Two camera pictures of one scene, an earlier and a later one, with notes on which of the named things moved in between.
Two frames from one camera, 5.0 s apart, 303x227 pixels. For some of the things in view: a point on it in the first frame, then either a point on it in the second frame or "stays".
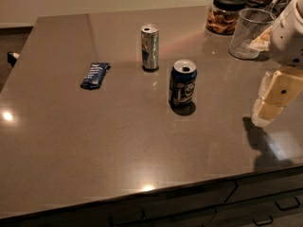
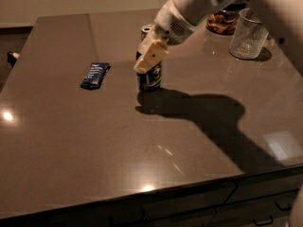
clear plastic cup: x=250 y=31 stays
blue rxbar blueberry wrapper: x=96 y=76 stays
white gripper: x=288 y=38 -> x=170 y=25
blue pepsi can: x=183 y=81 -> x=151 y=79
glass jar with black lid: x=222 y=16 stays
